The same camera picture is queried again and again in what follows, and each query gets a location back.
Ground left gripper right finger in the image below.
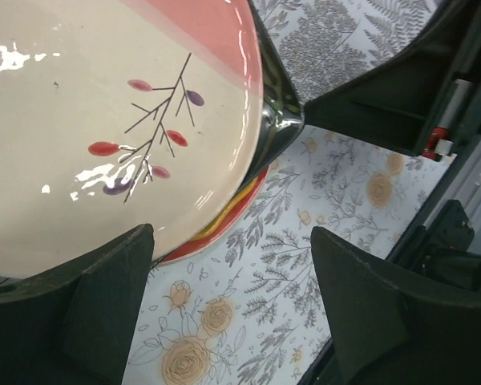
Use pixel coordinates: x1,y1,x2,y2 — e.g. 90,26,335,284
311,227,481,384

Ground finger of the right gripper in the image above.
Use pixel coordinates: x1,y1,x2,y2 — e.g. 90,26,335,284
304,1,481,156

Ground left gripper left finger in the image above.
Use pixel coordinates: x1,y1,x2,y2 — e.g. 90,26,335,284
0,225,155,384

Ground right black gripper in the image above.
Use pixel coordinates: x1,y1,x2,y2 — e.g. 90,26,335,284
388,200,481,293

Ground black square floral plate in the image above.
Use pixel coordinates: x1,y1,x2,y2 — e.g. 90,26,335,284
241,1,304,187

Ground pink and cream round plate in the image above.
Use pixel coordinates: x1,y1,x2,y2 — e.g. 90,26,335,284
0,0,263,278

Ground floral table mat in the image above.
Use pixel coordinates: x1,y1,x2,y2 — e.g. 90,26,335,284
123,1,450,384

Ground red rimmed round plate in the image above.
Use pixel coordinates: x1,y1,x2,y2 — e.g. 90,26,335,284
160,166,270,265

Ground yellow polka dot plate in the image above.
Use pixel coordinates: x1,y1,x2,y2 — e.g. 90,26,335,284
192,178,257,241

